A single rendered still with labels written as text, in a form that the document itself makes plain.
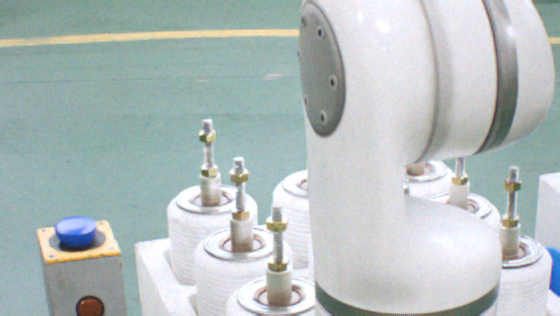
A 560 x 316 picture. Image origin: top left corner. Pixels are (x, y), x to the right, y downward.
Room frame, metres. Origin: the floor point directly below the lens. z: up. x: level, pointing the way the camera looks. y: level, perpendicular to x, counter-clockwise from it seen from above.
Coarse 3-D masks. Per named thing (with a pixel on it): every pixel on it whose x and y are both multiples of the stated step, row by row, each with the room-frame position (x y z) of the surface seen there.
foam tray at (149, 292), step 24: (168, 240) 1.17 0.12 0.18; (144, 264) 1.11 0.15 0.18; (168, 264) 1.11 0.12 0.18; (144, 288) 1.13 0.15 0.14; (168, 288) 1.05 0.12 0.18; (192, 288) 1.05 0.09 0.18; (144, 312) 1.15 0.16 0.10; (168, 312) 1.00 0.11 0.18; (192, 312) 1.00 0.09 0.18; (552, 312) 0.96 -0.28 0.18
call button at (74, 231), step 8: (80, 216) 0.90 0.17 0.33; (56, 224) 0.88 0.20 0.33; (64, 224) 0.88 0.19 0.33; (72, 224) 0.88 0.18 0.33; (80, 224) 0.88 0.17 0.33; (88, 224) 0.88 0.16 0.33; (96, 224) 0.89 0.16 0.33; (56, 232) 0.87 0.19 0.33; (64, 232) 0.87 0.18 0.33; (72, 232) 0.87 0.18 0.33; (80, 232) 0.87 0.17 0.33; (88, 232) 0.87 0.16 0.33; (96, 232) 0.88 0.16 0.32; (64, 240) 0.86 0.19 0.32; (72, 240) 0.86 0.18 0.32; (80, 240) 0.86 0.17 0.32; (88, 240) 0.87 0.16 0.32
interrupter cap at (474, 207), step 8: (448, 192) 1.11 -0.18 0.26; (440, 200) 1.09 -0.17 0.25; (448, 200) 1.09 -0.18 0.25; (472, 200) 1.09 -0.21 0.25; (480, 200) 1.09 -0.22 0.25; (488, 200) 1.08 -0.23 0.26; (472, 208) 1.07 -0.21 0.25; (480, 208) 1.07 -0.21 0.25; (488, 208) 1.06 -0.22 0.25; (480, 216) 1.04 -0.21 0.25
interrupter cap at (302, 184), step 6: (294, 174) 1.18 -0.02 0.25; (300, 174) 1.18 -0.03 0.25; (306, 174) 1.18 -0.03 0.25; (288, 180) 1.16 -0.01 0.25; (294, 180) 1.16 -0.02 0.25; (300, 180) 1.16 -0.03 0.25; (306, 180) 1.17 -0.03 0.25; (282, 186) 1.15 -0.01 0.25; (288, 186) 1.15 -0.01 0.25; (294, 186) 1.14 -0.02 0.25; (300, 186) 1.15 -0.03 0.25; (306, 186) 1.15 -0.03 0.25; (288, 192) 1.13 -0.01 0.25; (294, 192) 1.13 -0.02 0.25; (300, 192) 1.13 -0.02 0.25; (306, 192) 1.13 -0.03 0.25
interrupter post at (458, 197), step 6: (450, 186) 1.07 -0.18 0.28; (456, 186) 1.06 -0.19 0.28; (462, 186) 1.06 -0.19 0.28; (468, 186) 1.07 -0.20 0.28; (450, 192) 1.07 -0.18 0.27; (456, 192) 1.06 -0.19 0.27; (462, 192) 1.06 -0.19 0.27; (468, 192) 1.07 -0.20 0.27; (450, 198) 1.07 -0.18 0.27; (456, 198) 1.06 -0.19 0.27; (462, 198) 1.06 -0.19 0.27; (450, 204) 1.07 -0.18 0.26; (456, 204) 1.06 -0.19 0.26; (462, 204) 1.06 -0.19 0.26
